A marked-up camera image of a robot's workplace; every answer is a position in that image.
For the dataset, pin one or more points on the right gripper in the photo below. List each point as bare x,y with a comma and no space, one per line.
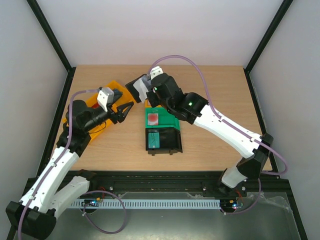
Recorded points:
136,88

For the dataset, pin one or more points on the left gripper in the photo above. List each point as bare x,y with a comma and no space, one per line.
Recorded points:
119,116

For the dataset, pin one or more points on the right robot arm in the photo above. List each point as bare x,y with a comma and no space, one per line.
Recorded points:
194,109

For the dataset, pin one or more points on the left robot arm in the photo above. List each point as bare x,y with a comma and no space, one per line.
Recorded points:
38,210

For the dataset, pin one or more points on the red circle card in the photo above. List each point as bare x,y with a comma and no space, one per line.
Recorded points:
152,119

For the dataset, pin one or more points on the teal card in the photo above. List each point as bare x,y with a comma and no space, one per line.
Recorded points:
153,140

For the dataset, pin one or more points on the long yellow divided tray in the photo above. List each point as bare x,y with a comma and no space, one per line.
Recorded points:
85,119

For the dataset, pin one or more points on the green storage bin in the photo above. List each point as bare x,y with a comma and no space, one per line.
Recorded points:
166,120

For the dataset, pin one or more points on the black storage bin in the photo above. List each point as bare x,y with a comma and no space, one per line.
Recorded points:
170,141

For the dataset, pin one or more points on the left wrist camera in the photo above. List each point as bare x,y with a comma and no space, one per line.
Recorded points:
105,96

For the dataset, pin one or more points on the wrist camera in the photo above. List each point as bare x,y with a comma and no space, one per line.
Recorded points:
105,96
155,71

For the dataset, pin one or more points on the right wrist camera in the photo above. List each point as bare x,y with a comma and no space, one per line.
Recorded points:
155,71

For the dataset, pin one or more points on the left black frame post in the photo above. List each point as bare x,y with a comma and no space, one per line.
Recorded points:
42,20

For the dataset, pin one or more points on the black frame post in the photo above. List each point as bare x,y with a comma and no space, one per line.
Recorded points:
42,20
276,20

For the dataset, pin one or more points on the black aluminium frame rail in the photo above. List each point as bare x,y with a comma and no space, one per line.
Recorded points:
195,182

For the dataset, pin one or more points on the grey slotted cable duct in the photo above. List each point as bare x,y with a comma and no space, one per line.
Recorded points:
135,204

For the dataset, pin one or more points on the right black frame post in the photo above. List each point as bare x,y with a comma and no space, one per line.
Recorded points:
276,20

